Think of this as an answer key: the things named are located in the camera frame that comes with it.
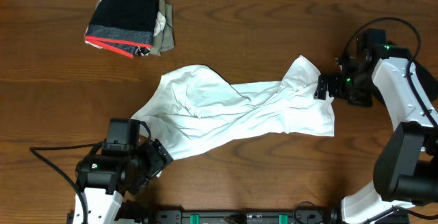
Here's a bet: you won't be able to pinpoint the white t-shirt pixel print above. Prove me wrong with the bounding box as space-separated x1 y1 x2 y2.
132 55 335 160

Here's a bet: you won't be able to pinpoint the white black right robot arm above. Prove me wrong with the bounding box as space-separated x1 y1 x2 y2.
314 45 437 223

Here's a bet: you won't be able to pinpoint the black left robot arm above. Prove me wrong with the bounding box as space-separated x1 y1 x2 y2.
68 139 173 223

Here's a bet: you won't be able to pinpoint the black t-shirt white logo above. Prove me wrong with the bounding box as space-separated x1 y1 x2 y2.
376 42 438 103

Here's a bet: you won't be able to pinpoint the olive grey folded garment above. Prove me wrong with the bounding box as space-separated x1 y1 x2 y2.
149 0 175 56

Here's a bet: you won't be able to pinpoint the black folded garment pink trim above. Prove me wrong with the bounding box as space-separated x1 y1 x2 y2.
84 0 159 59

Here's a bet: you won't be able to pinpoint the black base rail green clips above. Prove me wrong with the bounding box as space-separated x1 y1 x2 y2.
115 200 343 224

